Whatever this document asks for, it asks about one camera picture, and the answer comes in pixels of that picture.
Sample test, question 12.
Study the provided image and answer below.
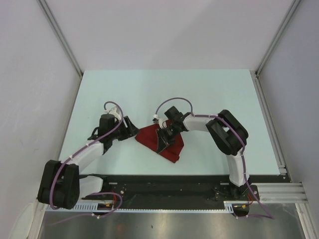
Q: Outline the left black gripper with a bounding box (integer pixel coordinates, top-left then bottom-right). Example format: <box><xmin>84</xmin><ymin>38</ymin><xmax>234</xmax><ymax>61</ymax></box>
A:
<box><xmin>109</xmin><ymin>116</ymin><xmax>140</xmax><ymax>141</ymax></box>

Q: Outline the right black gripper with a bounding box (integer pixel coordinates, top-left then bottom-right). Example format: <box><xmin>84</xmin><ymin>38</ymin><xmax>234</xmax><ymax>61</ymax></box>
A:
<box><xmin>156</xmin><ymin>122</ymin><xmax>180</xmax><ymax>153</ymax></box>

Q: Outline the red cloth napkin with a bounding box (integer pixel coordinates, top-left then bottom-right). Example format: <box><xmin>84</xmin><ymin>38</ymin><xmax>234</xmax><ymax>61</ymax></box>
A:
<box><xmin>135</xmin><ymin>120</ymin><xmax>184</xmax><ymax>163</ymax></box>

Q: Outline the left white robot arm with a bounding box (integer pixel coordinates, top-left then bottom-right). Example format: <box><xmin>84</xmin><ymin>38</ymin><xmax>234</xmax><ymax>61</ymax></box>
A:
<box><xmin>37</xmin><ymin>113</ymin><xmax>140</xmax><ymax>210</ymax></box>

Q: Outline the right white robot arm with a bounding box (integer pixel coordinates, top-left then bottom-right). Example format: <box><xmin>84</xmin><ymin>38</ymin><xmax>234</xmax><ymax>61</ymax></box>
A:
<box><xmin>153</xmin><ymin>106</ymin><xmax>249</xmax><ymax>200</ymax></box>

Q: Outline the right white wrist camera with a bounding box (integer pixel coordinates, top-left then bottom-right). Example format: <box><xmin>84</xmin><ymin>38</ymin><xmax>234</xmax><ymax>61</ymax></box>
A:
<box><xmin>153</xmin><ymin>114</ymin><xmax>167</xmax><ymax>129</ymax></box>

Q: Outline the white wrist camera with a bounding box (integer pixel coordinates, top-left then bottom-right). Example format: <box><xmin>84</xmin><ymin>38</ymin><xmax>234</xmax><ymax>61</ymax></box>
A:
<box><xmin>104</xmin><ymin>107</ymin><xmax>123</xmax><ymax>121</ymax></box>
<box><xmin>153</xmin><ymin>114</ymin><xmax>167</xmax><ymax>129</ymax></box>

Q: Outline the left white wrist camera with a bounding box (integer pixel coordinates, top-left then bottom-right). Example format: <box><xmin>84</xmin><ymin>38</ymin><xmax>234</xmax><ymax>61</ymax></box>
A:
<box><xmin>104</xmin><ymin>107</ymin><xmax>123</xmax><ymax>121</ymax></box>

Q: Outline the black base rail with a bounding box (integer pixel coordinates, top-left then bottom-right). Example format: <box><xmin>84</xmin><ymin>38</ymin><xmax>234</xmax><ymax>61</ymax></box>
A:
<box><xmin>79</xmin><ymin>174</ymin><xmax>260</xmax><ymax>210</ymax></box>

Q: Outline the white cable duct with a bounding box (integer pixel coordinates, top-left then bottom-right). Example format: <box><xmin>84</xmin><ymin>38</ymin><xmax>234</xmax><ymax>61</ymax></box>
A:
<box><xmin>73</xmin><ymin>201</ymin><xmax>250</xmax><ymax>214</ymax></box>

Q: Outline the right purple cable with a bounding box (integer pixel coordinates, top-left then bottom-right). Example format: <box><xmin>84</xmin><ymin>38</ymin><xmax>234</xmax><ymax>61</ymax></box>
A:
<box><xmin>155</xmin><ymin>97</ymin><xmax>275</xmax><ymax>220</ymax></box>

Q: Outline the aluminium front frame rail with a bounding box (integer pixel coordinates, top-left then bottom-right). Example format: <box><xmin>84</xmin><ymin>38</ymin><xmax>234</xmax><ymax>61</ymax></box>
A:
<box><xmin>256</xmin><ymin>183</ymin><xmax>308</xmax><ymax>204</ymax></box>

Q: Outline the left aluminium frame post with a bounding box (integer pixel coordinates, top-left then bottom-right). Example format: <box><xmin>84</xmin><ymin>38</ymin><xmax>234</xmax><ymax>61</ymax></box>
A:
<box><xmin>36</xmin><ymin>0</ymin><xmax>84</xmax><ymax>79</ymax></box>

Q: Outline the aluminium frame post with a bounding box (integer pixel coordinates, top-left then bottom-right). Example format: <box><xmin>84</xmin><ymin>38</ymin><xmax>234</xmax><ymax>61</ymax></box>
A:
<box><xmin>255</xmin><ymin>0</ymin><xmax>303</xmax><ymax>76</ymax></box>
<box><xmin>36</xmin><ymin>0</ymin><xmax>84</xmax><ymax>79</ymax></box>

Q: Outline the right aluminium frame post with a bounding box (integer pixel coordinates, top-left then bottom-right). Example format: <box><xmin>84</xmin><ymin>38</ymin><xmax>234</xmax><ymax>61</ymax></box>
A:
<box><xmin>255</xmin><ymin>0</ymin><xmax>303</xmax><ymax>76</ymax></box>

